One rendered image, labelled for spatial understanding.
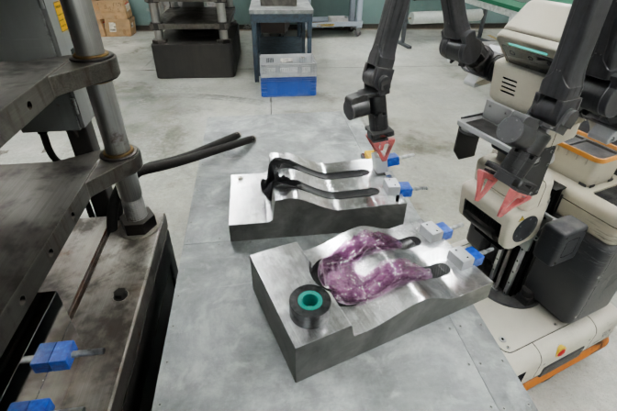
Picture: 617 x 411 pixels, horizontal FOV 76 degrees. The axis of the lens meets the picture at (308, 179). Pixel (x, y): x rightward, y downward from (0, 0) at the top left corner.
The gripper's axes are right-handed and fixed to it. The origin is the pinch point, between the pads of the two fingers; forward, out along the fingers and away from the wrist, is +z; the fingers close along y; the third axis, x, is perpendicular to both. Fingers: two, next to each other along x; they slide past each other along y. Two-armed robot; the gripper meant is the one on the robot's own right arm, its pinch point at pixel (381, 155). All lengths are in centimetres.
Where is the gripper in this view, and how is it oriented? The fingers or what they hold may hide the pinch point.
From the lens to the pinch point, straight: 125.6
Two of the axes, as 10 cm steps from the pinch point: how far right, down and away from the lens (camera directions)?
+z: 1.7, 9.0, 4.1
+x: 9.8, -2.0, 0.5
